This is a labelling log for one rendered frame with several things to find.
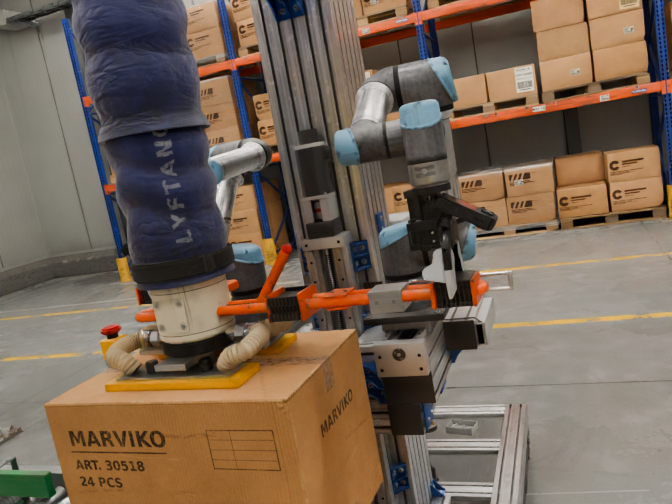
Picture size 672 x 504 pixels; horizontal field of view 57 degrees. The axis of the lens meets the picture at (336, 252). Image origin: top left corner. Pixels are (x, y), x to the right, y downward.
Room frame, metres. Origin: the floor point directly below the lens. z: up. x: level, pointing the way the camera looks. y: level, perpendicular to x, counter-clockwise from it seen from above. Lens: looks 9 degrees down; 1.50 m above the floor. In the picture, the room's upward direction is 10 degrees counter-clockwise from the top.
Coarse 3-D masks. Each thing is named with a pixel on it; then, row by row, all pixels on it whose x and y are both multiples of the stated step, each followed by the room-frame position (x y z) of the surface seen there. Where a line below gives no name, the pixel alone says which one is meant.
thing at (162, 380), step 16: (144, 368) 1.34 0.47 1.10; (192, 368) 1.28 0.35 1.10; (208, 368) 1.24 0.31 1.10; (240, 368) 1.23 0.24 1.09; (256, 368) 1.24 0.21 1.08; (112, 384) 1.29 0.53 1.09; (128, 384) 1.27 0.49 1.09; (144, 384) 1.25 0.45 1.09; (160, 384) 1.24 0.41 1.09; (176, 384) 1.22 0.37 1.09; (192, 384) 1.20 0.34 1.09; (208, 384) 1.19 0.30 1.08; (224, 384) 1.18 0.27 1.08; (240, 384) 1.17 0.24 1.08
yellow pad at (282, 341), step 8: (280, 336) 1.41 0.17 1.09; (288, 336) 1.41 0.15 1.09; (296, 336) 1.43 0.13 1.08; (272, 344) 1.37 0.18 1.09; (280, 344) 1.36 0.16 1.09; (288, 344) 1.38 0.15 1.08; (216, 352) 1.40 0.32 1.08; (264, 352) 1.35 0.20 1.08; (272, 352) 1.35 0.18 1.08; (280, 352) 1.34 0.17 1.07
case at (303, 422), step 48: (336, 336) 1.40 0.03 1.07; (96, 384) 1.36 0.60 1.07; (288, 384) 1.14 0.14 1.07; (336, 384) 1.27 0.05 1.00; (96, 432) 1.24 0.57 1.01; (144, 432) 1.19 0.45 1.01; (192, 432) 1.15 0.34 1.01; (240, 432) 1.11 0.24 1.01; (288, 432) 1.07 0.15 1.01; (336, 432) 1.23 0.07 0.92; (96, 480) 1.25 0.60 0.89; (144, 480) 1.20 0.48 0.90; (192, 480) 1.16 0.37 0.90; (240, 480) 1.11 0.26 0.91; (288, 480) 1.07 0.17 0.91; (336, 480) 1.19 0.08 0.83
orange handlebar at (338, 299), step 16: (352, 288) 1.24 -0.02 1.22; (416, 288) 1.17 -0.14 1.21; (480, 288) 1.09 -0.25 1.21; (256, 304) 1.27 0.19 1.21; (304, 304) 1.22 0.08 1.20; (320, 304) 1.21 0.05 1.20; (336, 304) 1.20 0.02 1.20; (352, 304) 1.19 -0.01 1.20; (368, 304) 1.18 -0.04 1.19; (144, 320) 1.38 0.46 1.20
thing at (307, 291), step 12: (288, 288) 1.32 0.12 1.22; (300, 288) 1.30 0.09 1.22; (312, 288) 1.27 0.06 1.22; (276, 300) 1.23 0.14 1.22; (288, 300) 1.22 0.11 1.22; (300, 300) 1.21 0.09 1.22; (276, 312) 1.24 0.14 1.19; (288, 312) 1.22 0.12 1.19; (300, 312) 1.22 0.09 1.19; (312, 312) 1.25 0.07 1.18
